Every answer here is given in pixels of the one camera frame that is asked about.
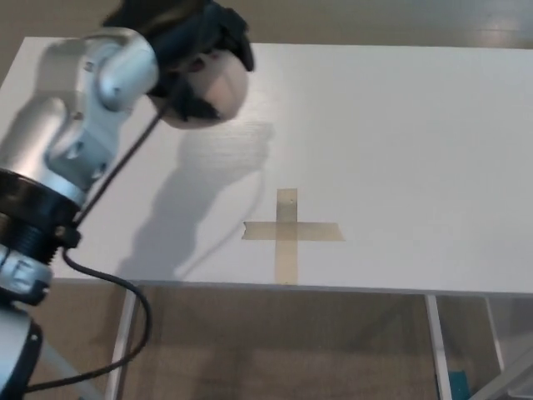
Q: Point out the teal floor object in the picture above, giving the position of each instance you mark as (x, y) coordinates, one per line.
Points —
(459, 385)

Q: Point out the grey metal stand leg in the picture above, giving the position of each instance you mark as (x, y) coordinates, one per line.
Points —
(512, 379)

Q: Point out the pink dumpling plush toy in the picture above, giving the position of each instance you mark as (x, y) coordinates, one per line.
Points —
(225, 87)

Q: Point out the white table leg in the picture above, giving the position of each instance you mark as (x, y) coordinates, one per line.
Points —
(125, 325)
(439, 350)
(495, 333)

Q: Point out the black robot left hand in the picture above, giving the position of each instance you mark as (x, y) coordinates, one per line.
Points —
(175, 25)

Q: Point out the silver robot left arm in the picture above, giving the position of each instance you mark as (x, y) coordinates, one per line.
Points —
(54, 125)

